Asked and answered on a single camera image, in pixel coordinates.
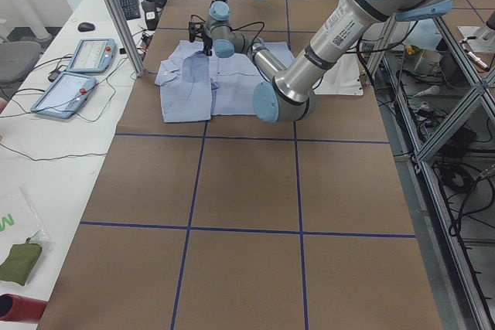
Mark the light blue striped shirt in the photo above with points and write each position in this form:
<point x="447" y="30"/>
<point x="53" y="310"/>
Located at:
<point x="194" y="87"/>

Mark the black keyboard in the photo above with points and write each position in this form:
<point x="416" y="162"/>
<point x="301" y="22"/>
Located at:
<point x="130" y="9"/>

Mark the upper blue teach pendant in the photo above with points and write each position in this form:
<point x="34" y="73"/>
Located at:
<point x="92" y="56"/>

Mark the blue teach pendant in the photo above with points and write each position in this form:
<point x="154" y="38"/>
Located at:
<point x="92" y="56"/>
<point x="65" y="96"/>

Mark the black computer mouse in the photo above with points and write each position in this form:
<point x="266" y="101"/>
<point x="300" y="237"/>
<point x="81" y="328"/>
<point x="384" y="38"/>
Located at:
<point x="86" y="27"/>

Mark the lower blue teach pendant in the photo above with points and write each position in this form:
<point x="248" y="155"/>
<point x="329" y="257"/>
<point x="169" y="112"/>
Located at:
<point x="65" y="96"/>

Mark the clear plastic bag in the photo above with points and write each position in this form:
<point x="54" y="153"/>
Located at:
<point x="21" y="223"/>

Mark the folded green cloth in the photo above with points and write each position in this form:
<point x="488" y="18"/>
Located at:
<point x="19" y="263"/>

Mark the red cylinder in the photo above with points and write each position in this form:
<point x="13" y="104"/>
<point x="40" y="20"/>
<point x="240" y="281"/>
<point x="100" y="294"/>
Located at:
<point x="21" y="309"/>

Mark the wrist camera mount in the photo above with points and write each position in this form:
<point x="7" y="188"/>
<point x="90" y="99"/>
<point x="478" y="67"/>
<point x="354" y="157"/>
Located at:
<point x="195" y="28"/>

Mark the aluminium frame post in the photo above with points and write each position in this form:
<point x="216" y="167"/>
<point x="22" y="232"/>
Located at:
<point x="125" y="36"/>

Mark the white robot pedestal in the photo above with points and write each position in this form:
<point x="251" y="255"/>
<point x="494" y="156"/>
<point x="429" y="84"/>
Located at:
<point x="342" y="79"/>

